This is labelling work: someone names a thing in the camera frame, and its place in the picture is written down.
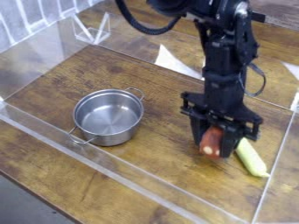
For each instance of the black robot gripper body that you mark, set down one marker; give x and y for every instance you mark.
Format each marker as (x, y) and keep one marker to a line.
(221, 104)

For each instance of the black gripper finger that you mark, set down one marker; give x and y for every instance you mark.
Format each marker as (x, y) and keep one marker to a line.
(199, 126)
(233, 134)

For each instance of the red toy mushroom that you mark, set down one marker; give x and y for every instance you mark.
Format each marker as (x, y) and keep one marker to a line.
(210, 142)

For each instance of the small silver pot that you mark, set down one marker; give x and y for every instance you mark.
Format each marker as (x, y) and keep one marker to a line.
(107, 117)

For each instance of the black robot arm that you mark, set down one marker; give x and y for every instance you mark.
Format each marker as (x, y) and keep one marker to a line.
(223, 23)

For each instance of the black bar in background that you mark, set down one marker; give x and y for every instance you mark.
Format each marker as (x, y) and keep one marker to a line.
(258, 17)

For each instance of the clear acrylic barrier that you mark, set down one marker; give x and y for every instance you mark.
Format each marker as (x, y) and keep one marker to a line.
(153, 180)

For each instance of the spoon with yellow handle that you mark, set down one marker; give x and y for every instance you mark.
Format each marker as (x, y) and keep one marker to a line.
(251, 160)

